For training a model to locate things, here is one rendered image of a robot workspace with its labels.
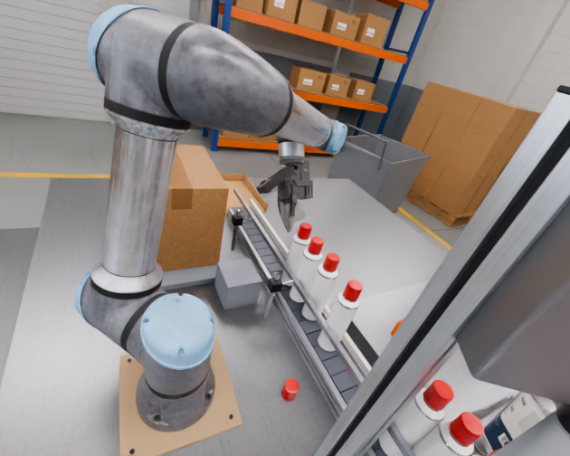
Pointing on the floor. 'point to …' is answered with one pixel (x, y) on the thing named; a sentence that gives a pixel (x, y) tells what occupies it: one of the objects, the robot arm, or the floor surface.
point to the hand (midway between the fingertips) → (286, 228)
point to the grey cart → (378, 166)
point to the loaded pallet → (461, 148)
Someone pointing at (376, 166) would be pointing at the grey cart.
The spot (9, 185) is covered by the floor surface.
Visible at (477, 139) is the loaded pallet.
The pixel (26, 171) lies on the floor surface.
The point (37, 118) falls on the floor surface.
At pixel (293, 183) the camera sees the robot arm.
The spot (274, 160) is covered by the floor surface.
